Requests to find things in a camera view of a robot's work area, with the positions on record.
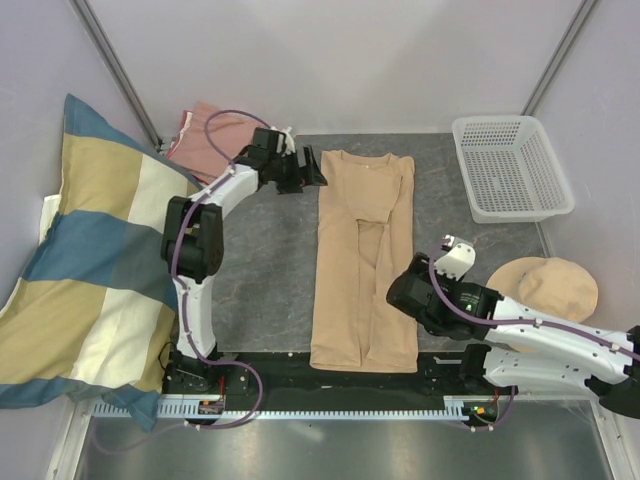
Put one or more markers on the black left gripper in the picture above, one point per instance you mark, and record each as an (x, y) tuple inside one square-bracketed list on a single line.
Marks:
[(311, 175)]

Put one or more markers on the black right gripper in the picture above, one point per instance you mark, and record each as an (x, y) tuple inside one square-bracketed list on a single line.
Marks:
[(419, 266)]

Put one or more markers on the beige t shirt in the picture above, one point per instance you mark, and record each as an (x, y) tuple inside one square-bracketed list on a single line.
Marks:
[(365, 241)]

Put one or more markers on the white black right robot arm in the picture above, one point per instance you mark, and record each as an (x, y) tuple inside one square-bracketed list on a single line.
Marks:
[(519, 347)]

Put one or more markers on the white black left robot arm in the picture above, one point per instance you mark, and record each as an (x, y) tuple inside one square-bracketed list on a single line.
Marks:
[(193, 238)]

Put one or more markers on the beige bucket hat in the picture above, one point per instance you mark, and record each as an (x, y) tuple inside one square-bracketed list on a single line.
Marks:
[(553, 286)]

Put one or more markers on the folded pink t shirt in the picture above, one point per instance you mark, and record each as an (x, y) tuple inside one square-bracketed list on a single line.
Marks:
[(241, 127)]

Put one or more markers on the white plastic basket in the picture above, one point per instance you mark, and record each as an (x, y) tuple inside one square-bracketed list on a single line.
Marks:
[(510, 171)]

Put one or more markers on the blue yellow striped pillow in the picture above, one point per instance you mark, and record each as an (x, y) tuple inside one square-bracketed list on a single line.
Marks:
[(91, 313)]

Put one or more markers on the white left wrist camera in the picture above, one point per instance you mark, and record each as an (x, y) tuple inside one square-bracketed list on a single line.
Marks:
[(285, 141)]

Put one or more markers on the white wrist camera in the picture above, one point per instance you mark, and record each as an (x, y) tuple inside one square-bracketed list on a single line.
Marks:
[(459, 257), (285, 141)]

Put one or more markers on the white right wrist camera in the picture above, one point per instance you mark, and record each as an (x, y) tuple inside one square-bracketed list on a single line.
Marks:
[(459, 257)]

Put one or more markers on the grey slotted cable duct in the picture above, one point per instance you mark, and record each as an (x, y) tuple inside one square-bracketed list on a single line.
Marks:
[(208, 409)]

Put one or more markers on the aluminium rail right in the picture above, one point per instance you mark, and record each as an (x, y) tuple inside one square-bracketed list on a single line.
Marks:
[(556, 396)]

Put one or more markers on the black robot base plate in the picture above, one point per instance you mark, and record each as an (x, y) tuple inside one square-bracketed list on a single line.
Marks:
[(289, 380)]

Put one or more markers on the left aluminium frame post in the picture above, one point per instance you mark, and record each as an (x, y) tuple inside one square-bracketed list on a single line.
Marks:
[(110, 58)]

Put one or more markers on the aluminium frame post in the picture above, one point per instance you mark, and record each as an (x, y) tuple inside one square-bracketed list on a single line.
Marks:
[(110, 58), (568, 40)]

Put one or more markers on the right aluminium frame post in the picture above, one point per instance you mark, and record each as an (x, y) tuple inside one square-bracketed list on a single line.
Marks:
[(568, 40)]

